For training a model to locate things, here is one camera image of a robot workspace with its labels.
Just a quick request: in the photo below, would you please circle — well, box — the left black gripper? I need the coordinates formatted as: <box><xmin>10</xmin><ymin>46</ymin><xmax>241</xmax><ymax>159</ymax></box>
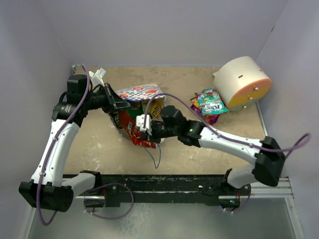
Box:
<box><xmin>83</xmin><ymin>83</ymin><xmax>131</xmax><ymax>114</ymax></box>

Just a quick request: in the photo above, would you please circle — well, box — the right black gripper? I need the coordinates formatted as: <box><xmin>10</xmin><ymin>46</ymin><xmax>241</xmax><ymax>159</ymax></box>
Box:
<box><xmin>140</xmin><ymin>121</ymin><xmax>179</xmax><ymax>144</ymax></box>

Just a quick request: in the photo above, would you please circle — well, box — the red Doritos bag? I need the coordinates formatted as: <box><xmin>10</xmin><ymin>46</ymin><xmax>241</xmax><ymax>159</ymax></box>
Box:
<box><xmin>118</xmin><ymin>108</ymin><xmax>157</xmax><ymax>149</ymax></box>

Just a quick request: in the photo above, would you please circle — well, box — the blue checkered paper bag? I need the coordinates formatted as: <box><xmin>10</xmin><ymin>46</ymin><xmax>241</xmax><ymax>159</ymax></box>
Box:
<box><xmin>109</xmin><ymin>83</ymin><xmax>167</xmax><ymax>169</ymax></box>

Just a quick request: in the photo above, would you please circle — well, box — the yellow candy snack packet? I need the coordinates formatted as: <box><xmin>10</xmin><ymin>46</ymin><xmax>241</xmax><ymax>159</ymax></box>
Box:
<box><xmin>190</xmin><ymin>97</ymin><xmax>200</xmax><ymax>108</ymax></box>

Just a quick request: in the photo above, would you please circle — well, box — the magenta snack packet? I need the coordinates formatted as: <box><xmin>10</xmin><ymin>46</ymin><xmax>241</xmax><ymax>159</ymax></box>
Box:
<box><xmin>190</xmin><ymin>105</ymin><xmax>219</xmax><ymax>125</ymax></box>

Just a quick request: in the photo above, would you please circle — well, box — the teal Fox's mint packet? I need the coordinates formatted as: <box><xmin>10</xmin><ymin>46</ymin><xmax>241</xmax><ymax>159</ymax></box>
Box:
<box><xmin>195</xmin><ymin>87</ymin><xmax>229</xmax><ymax>115</ymax></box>

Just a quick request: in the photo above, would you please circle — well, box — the green chips bag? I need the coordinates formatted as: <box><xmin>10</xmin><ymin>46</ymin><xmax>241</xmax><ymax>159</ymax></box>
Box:
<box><xmin>109</xmin><ymin>111</ymin><xmax>125</xmax><ymax>133</ymax></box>

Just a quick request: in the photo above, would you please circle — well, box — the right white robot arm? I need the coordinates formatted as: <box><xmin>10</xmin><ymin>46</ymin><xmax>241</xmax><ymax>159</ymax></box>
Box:
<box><xmin>141</xmin><ymin>106</ymin><xmax>286</xmax><ymax>195</ymax></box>

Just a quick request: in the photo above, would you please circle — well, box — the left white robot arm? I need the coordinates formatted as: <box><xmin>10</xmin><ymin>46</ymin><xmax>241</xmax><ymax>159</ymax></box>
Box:
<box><xmin>18</xmin><ymin>75</ymin><xmax>130</xmax><ymax>212</ymax></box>

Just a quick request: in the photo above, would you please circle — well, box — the yellow M&M's packet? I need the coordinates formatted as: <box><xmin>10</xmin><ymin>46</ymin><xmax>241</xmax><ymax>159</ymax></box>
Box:
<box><xmin>150</xmin><ymin>101</ymin><xmax>162</xmax><ymax>120</ymax></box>

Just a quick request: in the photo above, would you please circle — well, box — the light green snack packet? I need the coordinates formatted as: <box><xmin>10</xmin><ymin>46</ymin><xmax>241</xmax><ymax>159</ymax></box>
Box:
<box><xmin>142</xmin><ymin>100</ymin><xmax>153</xmax><ymax>114</ymax></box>

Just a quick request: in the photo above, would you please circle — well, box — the beige and orange cylinder device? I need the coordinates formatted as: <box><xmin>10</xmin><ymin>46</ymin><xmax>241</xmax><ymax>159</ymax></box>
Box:
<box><xmin>213</xmin><ymin>56</ymin><xmax>272</xmax><ymax>112</ymax></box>

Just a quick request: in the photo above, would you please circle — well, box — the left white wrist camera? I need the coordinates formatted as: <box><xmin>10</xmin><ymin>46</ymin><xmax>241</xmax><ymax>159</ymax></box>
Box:
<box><xmin>89</xmin><ymin>68</ymin><xmax>106</xmax><ymax>87</ymax></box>

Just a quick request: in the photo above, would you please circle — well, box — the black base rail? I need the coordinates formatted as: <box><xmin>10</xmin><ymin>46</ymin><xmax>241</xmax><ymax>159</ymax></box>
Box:
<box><xmin>74</xmin><ymin>174</ymin><xmax>251</xmax><ymax>211</ymax></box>

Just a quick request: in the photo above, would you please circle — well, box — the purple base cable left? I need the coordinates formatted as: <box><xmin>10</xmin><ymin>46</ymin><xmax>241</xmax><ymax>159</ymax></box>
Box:
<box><xmin>83</xmin><ymin>182</ymin><xmax>135</xmax><ymax>220</ymax></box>

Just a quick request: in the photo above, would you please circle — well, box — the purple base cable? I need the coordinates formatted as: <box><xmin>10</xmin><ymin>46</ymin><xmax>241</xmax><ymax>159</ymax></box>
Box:
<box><xmin>83</xmin><ymin>182</ymin><xmax>135</xmax><ymax>220</ymax></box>
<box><xmin>222</xmin><ymin>184</ymin><xmax>252</xmax><ymax>215</ymax></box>

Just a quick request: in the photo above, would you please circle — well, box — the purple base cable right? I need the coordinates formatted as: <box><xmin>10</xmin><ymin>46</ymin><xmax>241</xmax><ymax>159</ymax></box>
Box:
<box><xmin>222</xmin><ymin>184</ymin><xmax>252</xmax><ymax>215</ymax></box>

